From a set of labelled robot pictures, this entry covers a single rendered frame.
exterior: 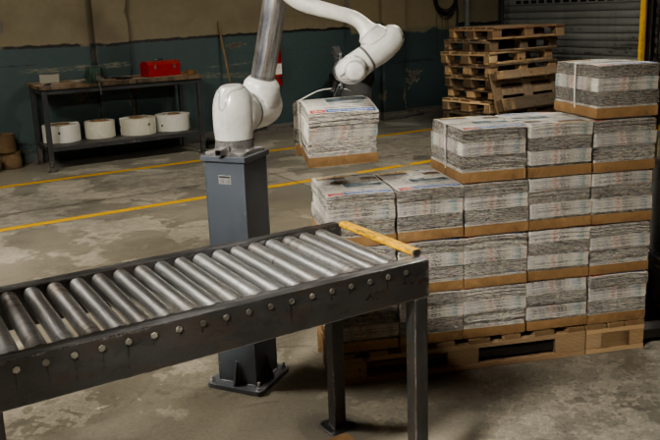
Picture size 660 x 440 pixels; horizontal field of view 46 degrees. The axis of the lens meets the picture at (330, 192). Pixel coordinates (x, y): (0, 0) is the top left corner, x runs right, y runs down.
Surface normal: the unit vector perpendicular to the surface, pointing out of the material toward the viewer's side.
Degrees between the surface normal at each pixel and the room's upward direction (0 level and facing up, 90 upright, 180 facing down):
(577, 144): 90
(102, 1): 90
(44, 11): 90
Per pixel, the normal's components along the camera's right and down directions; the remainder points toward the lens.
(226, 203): -0.41, 0.22
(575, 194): 0.20, 0.21
